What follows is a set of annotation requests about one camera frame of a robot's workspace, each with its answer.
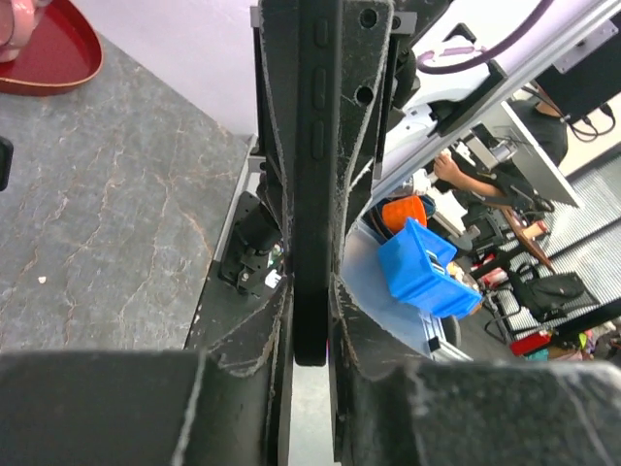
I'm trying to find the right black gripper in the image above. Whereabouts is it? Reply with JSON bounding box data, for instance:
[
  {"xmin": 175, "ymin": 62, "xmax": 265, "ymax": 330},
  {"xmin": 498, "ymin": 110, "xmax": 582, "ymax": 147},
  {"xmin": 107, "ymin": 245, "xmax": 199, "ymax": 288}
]
[{"xmin": 250, "ymin": 1, "xmax": 420, "ymax": 291}]

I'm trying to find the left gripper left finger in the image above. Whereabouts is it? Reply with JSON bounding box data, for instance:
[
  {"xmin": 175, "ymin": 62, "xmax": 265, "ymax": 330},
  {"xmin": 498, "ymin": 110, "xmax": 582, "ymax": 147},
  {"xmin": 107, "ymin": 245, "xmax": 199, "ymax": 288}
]
[{"xmin": 1, "ymin": 283, "xmax": 292, "ymax": 465}]

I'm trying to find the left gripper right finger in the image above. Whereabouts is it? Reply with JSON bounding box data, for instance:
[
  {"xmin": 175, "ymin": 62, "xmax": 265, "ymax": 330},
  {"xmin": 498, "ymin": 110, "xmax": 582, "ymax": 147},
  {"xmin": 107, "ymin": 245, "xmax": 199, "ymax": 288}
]
[{"xmin": 330, "ymin": 282, "xmax": 620, "ymax": 465}]

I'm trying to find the black smartphone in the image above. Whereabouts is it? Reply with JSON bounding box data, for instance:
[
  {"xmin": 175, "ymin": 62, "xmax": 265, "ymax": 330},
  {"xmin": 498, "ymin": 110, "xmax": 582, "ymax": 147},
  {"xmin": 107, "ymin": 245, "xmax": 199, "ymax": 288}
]
[{"xmin": 292, "ymin": 1, "xmax": 343, "ymax": 366}]

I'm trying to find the black phone stand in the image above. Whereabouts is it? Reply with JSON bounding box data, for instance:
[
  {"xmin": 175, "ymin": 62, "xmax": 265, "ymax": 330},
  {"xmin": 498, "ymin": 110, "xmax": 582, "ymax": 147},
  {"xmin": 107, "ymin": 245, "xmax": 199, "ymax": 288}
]
[{"xmin": 0, "ymin": 136, "xmax": 14, "ymax": 191}]

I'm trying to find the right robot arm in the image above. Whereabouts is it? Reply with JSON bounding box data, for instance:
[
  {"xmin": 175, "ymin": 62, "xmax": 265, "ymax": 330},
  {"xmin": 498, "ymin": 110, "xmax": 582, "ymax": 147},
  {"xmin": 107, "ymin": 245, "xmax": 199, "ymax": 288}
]
[{"xmin": 251, "ymin": 1, "xmax": 554, "ymax": 295}]

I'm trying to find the blue plastic bin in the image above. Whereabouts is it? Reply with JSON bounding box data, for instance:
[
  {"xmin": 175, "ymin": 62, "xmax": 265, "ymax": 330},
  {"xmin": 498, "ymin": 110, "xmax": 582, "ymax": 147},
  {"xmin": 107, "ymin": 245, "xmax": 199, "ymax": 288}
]
[{"xmin": 378, "ymin": 218, "xmax": 481, "ymax": 318}]

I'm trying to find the black bag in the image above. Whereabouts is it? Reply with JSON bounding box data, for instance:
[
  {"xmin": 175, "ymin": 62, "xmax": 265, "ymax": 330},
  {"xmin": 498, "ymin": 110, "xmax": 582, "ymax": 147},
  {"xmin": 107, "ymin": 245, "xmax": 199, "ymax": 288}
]
[{"xmin": 507, "ymin": 263, "xmax": 600, "ymax": 323}]

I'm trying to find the orange container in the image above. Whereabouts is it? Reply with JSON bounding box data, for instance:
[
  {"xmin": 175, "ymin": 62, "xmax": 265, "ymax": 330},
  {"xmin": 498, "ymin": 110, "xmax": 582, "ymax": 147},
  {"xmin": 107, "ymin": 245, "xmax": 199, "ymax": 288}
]
[{"xmin": 381, "ymin": 195, "xmax": 427, "ymax": 234}]

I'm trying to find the person in black shirt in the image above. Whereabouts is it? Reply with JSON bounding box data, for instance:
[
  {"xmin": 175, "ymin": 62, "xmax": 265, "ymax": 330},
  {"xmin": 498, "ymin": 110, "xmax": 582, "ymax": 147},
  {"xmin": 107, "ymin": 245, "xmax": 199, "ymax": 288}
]
[{"xmin": 432, "ymin": 82, "xmax": 570, "ymax": 210}]

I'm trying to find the red round tray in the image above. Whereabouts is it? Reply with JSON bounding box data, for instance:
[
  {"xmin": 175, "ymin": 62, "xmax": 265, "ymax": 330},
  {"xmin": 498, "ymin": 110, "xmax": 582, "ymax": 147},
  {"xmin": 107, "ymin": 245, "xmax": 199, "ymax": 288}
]
[{"xmin": 1, "ymin": 1, "xmax": 104, "ymax": 96}]

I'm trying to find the pink mug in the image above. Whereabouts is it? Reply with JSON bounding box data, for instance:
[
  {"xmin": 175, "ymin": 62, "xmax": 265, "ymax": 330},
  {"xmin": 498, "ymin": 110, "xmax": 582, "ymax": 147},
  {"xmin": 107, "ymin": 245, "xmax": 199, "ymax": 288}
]
[{"xmin": 1, "ymin": 0, "xmax": 51, "ymax": 63}]

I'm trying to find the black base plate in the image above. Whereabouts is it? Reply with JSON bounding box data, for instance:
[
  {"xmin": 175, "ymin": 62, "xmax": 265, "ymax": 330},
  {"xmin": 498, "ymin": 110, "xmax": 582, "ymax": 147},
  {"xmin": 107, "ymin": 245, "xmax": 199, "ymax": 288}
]
[{"xmin": 184, "ymin": 261, "xmax": 281, "ymax": 350}]

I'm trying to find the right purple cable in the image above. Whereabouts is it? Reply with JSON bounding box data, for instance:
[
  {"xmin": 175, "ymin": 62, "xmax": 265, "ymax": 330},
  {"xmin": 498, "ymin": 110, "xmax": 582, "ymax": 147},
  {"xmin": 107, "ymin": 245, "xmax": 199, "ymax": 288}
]
[{"xmin": 416, "ymin": 0, "xmax": 559, "ymax": 77}]

